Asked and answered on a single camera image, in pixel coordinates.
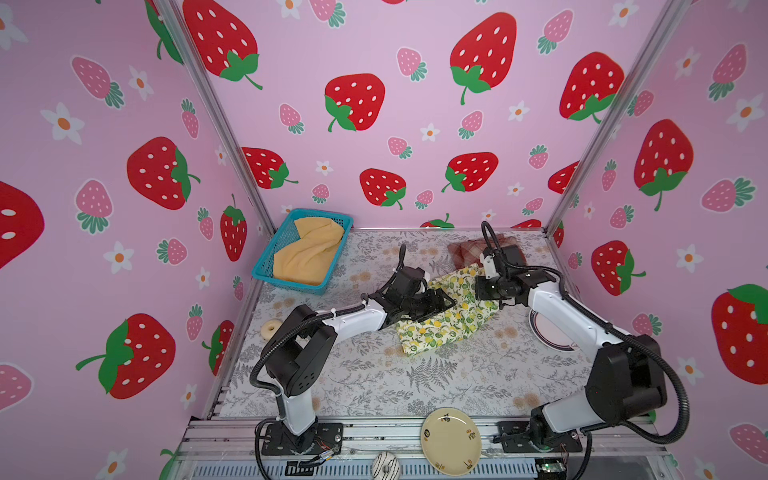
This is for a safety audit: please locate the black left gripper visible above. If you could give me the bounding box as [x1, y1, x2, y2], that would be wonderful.
[399, 287, 456, 320]

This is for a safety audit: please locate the lemon print skirt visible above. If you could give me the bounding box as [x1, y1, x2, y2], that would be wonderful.
[395, 265, 499, 356]

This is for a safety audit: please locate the red plaid skirt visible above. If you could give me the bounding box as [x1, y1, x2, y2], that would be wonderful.
[447, 234, 527, 270]

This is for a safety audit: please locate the tan skirt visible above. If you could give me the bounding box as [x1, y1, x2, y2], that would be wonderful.
[273, 217, 345, 286]

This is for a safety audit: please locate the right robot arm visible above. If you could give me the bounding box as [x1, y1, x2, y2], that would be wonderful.
[475, 247, 668, 444]

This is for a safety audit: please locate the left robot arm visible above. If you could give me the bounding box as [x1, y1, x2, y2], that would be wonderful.
[249, 266, 456, 437]

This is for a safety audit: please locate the pink plate with teal rim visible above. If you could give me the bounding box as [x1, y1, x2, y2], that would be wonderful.
[528, 310, 577, 352]

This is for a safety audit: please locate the teal plastic basket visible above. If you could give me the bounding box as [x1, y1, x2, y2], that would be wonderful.
[252, 209, 354, 295]

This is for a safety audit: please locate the plain glazed donut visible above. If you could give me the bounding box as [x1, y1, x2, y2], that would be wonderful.
[260, 319, 282, 341]

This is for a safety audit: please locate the cream plate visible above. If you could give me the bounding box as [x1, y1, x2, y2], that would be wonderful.
[420, 407, 482, 477]

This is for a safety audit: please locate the chocolate drizzled donut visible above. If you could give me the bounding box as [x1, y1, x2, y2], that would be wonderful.
[371, 451, 402, 480]

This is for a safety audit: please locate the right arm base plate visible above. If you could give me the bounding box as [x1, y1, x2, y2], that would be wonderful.
[492, 421, 583, 454]

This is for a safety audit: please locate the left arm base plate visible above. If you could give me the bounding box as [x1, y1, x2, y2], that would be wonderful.
[259, 422, 344, 456]

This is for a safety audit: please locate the aluminium frame rail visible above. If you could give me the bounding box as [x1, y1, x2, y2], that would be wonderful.
[161, 417, 683, 479]

